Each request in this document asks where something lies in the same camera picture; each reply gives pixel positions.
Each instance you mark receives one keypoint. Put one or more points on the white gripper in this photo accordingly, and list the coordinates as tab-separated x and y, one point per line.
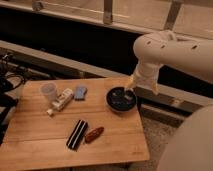
145	74

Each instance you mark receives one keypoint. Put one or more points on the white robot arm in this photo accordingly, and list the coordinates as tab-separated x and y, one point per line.
191	147

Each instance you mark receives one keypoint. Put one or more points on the black ceramic bowl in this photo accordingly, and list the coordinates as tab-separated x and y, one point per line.
121	100

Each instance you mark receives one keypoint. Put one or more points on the blue sponge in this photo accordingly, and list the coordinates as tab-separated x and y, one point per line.
80	93

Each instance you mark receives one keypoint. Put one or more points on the metal window railing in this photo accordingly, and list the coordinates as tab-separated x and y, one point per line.
192	18

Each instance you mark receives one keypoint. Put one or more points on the white plastic bottle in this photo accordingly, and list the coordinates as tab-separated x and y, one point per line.
61	101

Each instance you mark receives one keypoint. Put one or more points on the black white striped block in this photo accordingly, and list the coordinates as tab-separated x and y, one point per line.
77	135

